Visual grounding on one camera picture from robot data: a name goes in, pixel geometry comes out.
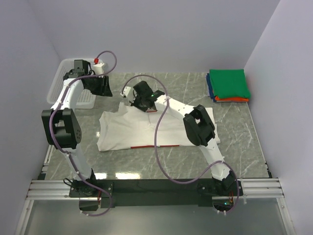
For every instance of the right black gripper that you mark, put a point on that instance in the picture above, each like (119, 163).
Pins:
(134, 103)

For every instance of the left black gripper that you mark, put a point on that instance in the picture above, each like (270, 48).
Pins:
(103, 90)

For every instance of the white t shirt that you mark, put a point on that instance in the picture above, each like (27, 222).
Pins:
(131, 128)

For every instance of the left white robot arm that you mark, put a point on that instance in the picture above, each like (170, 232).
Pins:
(61, 126)

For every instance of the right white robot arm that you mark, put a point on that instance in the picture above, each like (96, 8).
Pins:
(199, 129)

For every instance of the white plastic basket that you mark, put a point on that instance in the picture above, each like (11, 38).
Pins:
(86, 99)

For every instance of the blue folded t shirt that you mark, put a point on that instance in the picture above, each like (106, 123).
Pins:
(209, 84)

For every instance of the orange folded t shirt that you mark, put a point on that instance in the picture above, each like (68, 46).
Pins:
(231, 99)

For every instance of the green folded t shirt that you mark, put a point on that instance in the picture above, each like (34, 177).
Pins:
(229, 83)

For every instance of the black base beam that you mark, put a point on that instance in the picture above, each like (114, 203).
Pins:
(151, 192)

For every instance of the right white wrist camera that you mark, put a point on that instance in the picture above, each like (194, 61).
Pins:
(128, 93)

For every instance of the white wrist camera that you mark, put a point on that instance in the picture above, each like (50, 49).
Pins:
(128, 93)
(99, 67)

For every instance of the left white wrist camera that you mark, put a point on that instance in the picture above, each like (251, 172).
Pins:
(99, 67)

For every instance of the aluminium frame rail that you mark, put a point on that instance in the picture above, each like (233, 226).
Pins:
(48, 186)

